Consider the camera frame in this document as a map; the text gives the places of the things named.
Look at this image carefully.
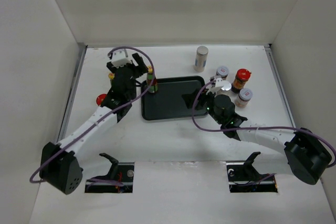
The silver-lid white jar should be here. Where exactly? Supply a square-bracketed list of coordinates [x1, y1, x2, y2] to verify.
[217, 80, 232, 96]

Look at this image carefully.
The red-label sauce bottle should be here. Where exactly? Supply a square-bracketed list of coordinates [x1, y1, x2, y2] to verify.
[146, 66, 158, 94]

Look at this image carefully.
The black plastic tray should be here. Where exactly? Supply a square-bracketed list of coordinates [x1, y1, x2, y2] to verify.
[141, 76, 205, 121]

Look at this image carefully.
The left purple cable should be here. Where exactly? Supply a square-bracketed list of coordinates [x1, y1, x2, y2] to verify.
[29, 46, 154, 184]

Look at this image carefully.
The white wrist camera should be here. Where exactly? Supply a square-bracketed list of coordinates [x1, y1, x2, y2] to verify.
[206, 76, 225, 94]
[108, 49, 132, 68]

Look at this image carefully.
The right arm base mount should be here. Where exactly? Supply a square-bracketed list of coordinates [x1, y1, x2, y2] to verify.
[226, 152, 278, 193]

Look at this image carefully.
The grey-lid jar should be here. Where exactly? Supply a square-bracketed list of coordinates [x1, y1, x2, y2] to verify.
[216, 66, 229, 80]
[235, 88, 253, 108]

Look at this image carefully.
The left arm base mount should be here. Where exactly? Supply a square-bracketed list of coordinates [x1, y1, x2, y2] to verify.
[85, 153, 135, 194]

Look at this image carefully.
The purple cable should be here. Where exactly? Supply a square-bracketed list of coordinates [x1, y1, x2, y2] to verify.
[29, 46, 154, 184]
[191, 82, 336, 168]

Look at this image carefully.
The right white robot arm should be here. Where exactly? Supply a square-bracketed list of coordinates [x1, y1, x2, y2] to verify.
[182, 89, 335, 185]

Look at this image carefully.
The grey-lid jar front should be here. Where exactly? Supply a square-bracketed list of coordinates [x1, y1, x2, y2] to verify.
[235, 88, 253, 108]

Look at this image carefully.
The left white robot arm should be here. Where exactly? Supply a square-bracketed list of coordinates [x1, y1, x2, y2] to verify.
[39, 49, 148, 195]

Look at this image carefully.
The tall silver-capped white bottle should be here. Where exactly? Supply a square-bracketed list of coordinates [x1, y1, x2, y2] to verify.
[194, 46, 208, 72]

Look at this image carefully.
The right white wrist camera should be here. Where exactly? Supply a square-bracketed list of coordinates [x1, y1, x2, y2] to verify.
[206, 76, 225, 94]

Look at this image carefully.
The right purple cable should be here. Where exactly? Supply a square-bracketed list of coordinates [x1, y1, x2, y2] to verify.
[191, 82, 336, 168]

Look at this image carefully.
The green-label sauce bottle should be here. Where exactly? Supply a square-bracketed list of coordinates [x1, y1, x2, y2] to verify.
[108, 73, 114, 86]

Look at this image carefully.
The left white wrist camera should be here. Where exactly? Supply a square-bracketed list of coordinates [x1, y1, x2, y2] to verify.
[108, 49, 132, 68]

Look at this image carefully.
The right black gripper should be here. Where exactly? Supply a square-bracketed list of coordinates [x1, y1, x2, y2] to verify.
[182, 87, 224, 124]

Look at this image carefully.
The grey-lid jar rear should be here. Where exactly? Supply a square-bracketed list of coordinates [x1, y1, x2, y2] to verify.
[216, 66, 229, 80]

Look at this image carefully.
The red-lid dark sauce jar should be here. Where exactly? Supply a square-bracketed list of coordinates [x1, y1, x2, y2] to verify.
[232, 68, 251, 93]

